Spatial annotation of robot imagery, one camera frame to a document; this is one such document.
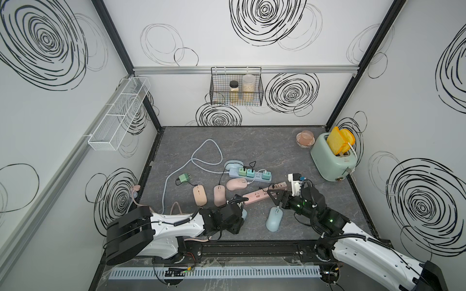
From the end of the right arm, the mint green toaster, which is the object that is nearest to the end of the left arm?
the end of the right arm

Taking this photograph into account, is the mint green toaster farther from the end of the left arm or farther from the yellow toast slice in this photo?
the end of the left arm

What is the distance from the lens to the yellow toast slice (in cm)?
86
